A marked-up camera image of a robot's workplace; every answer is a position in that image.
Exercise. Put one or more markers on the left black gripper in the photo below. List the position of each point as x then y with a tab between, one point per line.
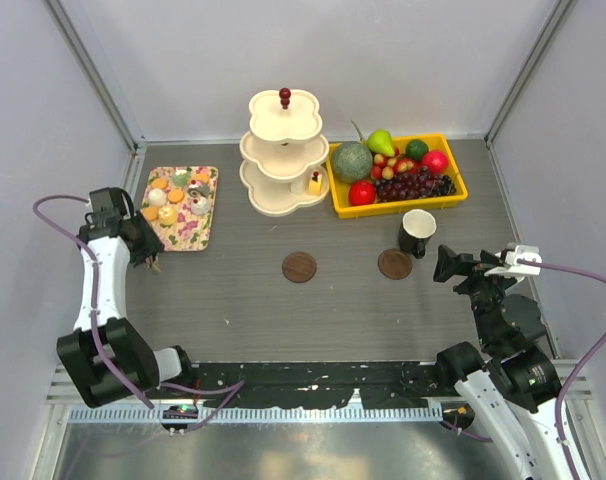
152	242

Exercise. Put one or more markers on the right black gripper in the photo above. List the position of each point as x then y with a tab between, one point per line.
448	263

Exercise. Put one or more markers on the metal tongs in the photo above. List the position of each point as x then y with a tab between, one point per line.
152	263

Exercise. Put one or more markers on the white cupcake with cherry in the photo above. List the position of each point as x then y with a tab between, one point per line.
200	206

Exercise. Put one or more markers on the yellow cake slice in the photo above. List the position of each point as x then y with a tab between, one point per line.
315	184

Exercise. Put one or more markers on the white cake slice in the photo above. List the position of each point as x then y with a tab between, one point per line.
299	186

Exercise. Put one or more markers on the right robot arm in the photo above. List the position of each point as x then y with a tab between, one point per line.
511	385

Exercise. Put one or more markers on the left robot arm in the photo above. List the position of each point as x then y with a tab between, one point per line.
104	355

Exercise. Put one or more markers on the yellow round dessert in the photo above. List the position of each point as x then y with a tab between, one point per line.
167	216

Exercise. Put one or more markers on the white round dessert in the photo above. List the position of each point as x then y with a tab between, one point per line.
157	197

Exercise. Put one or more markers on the black mug white inside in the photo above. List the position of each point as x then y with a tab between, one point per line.
416	229

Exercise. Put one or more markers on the floral dessert tray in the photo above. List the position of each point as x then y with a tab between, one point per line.
191	233

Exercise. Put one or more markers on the right wooden coaster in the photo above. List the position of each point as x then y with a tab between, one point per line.
395	264

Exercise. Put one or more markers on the wooden coaster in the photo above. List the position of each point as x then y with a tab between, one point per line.
299	267
395	264

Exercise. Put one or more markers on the orange macaron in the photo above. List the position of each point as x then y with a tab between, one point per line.
175	196

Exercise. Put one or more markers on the green round dessert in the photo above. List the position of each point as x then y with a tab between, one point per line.
181	177

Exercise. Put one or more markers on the black grape bunch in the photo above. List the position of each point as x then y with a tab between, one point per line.
442	186

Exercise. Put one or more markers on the chocolate swirl roll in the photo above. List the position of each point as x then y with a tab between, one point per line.
198	188

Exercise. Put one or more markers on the purple grape bunch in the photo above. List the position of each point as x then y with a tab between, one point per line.
408	186

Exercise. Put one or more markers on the pink red apple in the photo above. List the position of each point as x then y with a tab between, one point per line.
436	161

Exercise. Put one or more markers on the red tomato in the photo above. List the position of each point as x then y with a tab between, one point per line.
362	193

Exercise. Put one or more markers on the yellow plastic fruit bin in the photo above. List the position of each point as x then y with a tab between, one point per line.
339	190

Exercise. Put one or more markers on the green lime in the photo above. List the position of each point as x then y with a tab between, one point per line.
416	149

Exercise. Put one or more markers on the green melon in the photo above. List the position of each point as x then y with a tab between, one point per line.
351	162

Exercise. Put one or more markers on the green pear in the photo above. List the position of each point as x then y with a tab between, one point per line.
381	142

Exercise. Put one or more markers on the left wooden coaster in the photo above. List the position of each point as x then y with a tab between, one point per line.
299	267

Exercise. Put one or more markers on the cream three-tier stand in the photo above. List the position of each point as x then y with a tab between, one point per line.
284	143

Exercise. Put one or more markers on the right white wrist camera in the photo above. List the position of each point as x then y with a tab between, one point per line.
515	261

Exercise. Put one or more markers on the white cable duct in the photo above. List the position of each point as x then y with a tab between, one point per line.
179	414

